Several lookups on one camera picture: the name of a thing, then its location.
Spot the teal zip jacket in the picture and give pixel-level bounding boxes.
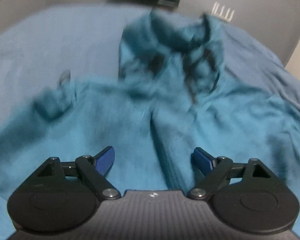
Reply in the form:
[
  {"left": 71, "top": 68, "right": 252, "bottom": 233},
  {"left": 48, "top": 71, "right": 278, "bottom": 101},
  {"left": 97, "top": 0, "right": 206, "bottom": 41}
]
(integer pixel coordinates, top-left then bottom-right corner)
[{"left": 0, "top": 11, "right": 300, "bottom": 239}]

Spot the white wifi router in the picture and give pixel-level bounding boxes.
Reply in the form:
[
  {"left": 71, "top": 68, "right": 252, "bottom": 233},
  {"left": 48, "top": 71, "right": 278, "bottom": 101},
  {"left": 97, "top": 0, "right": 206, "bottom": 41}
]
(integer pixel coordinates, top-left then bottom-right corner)
[{"left": 210, "top": 2, "right": 235, "bottom": 23}]

